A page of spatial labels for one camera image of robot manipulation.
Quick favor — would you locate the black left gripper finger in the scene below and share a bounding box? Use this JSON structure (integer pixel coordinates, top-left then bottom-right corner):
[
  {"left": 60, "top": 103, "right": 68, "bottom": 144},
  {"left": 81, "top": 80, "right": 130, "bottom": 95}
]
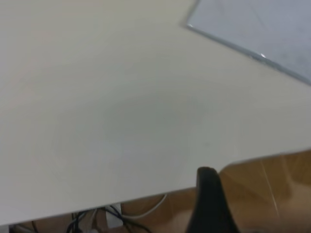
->
[{"left": 185, "top": 166, "right": 242, "bottom": 233}]

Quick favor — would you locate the white cable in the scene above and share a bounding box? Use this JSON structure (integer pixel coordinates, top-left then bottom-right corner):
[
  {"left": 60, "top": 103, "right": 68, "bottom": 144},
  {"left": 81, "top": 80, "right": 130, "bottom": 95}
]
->
[{"left": 121, "top": 193, "right": 168, "bottom": 219}]

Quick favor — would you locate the clear plastic zipper bag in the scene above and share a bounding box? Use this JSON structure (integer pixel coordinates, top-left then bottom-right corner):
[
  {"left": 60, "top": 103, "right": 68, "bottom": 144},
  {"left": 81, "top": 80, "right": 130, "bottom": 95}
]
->
[{"left": 180, "top": 0, "right": 311, "bottom": 86}]

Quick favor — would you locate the black cable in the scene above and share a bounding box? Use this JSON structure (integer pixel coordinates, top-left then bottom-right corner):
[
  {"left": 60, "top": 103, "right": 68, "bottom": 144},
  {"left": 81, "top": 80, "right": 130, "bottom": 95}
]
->
[
  {"left": 106, "top": 205, "right": 152, "bottom": 233},
  {"left": 67, "top": 210, "right": 98, "bottom": 233}
]

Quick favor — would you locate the white table leg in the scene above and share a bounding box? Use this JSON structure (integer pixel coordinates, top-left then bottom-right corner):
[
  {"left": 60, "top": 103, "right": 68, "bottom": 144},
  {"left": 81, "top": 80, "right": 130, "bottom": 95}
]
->
[{"left": 105, "top": 203, "right": 122, "bottom": 229}]

